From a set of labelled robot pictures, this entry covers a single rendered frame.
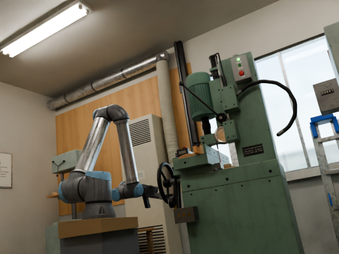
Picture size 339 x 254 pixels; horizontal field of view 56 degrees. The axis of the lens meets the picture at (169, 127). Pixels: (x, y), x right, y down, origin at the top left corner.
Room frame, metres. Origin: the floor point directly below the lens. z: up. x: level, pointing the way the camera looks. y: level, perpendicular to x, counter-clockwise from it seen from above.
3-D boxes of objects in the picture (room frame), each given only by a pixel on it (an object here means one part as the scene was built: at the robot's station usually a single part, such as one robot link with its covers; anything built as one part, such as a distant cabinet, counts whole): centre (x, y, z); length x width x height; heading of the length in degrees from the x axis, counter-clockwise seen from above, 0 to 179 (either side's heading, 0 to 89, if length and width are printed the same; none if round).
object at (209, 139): (2.06, -0.27, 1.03); 0.14 x 0.07 x 0.09; 69
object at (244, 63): (1.82, -0.50, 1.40); 0.10 x 0.06 x 0.16; 69
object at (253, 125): (1.97, -0.52, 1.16); 0.22 x 0.22 x 0.72; 69
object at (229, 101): (1.85, -0.39, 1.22); 0.09 x 0.08 x 0.15; 69
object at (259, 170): (2.03, -0.36, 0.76); 0.57 x 0.45 x 0.09; 69
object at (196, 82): (2.07, -0.25, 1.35); 0.18 x 0.18 x 0.31
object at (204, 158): (2.12, -0.15, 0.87); 0.61 x 0.30 x 0.06; 159
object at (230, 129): (1.86, -0.36, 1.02); 0.09 x 0.07 x 0.12; 159
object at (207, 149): (2.07, -0.29, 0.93); 0.60 x 0.02 x 0.06; 159
